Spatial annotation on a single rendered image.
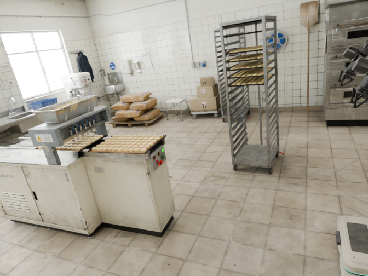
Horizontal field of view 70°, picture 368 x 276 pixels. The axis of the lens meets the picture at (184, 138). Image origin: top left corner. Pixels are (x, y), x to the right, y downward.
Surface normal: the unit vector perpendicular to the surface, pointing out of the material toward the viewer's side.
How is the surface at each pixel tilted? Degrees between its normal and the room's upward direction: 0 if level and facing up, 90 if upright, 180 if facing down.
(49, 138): 90
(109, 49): 90
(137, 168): 90
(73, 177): 90
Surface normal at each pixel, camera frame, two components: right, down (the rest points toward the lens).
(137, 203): -0.37, 0.37
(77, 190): 0.91, 0.00
